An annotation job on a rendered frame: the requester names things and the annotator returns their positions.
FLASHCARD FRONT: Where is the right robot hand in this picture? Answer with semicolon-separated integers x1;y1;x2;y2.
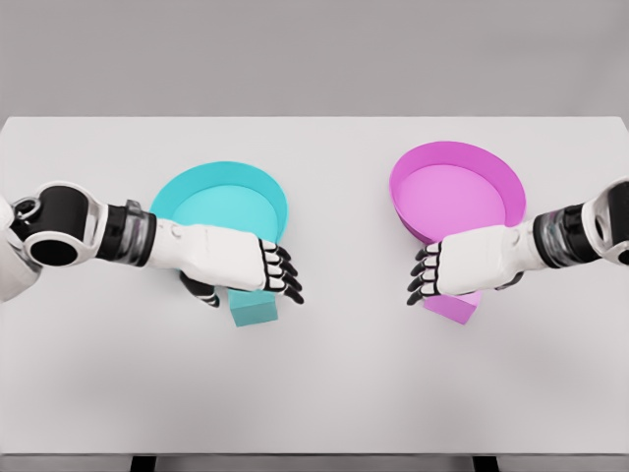
405;230;525;308

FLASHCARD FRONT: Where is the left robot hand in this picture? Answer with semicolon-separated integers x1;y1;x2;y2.
178;223;306;310

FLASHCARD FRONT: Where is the pink block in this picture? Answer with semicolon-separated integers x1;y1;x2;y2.
424;289;484;326

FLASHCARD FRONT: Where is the cyan plate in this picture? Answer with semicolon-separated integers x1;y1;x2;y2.
148;160;289;241

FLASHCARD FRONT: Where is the cyan block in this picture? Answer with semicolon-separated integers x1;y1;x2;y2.
227;288;280;328

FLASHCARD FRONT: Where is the pink plate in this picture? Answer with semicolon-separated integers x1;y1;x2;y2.
388;141;528;246

